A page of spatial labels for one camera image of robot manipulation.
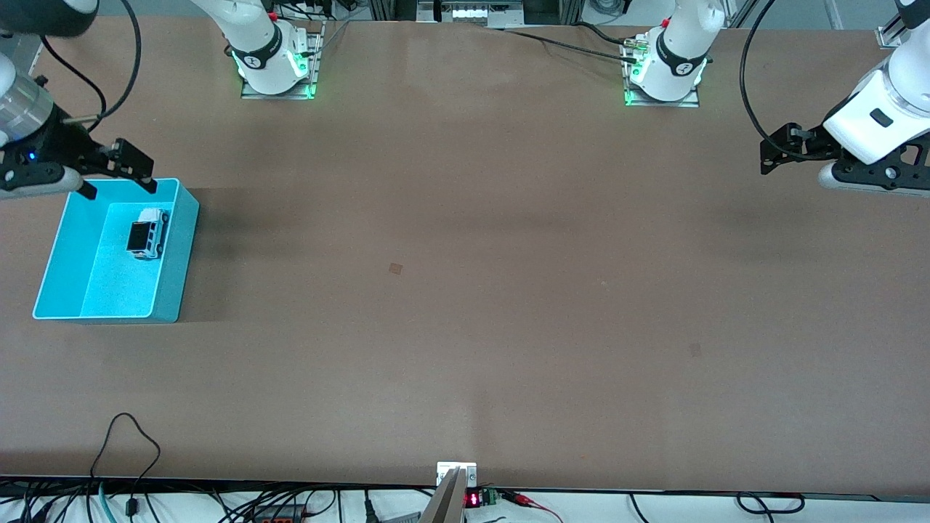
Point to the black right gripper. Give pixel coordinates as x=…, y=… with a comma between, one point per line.
x=59, y=140

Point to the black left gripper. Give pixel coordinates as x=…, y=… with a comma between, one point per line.
x=815, y=142

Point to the white jeep toy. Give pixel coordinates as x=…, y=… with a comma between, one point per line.
x=147, y=234

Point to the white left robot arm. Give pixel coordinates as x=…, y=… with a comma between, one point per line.
x=683, y=36

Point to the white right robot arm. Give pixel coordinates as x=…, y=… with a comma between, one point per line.
x=251, y=33

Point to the cyan plastic bin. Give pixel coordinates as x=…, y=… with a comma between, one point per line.
x=109, y=290

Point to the grey device with lit panel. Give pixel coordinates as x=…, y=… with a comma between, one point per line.
x=472, y=13

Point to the black orange power strip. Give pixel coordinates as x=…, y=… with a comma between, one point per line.
x=280, y=514

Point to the black power plug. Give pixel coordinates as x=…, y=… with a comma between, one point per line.
x=369, y=508

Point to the red alligator clip leads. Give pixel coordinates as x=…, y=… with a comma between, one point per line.
x=519, y=498

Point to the small red display circuit board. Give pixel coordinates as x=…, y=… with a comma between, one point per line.
x=481, y=499

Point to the grey aluminium bar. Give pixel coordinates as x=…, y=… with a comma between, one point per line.
x=445, y=501

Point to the black left camera mount bracket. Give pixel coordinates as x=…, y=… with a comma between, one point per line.
x=864, y=173

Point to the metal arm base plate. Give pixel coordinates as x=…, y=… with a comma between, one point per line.
x=690, y=103
x=314, y=65

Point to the silver corner bracket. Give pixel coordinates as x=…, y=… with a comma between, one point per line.
x=888, y=36

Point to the silver metal table bracket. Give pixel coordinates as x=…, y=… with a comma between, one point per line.
x=447, y=468

